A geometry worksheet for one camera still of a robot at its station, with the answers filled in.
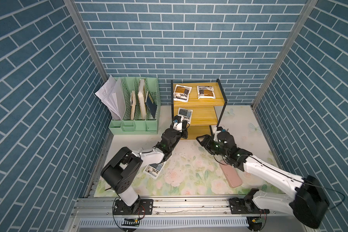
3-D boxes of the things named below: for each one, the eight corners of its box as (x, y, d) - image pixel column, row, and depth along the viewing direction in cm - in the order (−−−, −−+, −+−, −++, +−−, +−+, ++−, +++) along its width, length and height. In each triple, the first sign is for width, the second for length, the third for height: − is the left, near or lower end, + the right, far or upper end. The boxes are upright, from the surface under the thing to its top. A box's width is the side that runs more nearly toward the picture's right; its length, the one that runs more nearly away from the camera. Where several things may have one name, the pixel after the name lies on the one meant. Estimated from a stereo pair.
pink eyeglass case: (231, 188, 82) (233, 187, 79) (219, 163, 92) (220, 161, 89) (241, 185, 83) (243, 183, 80) (228, 160, 93) (229, 158, 90)
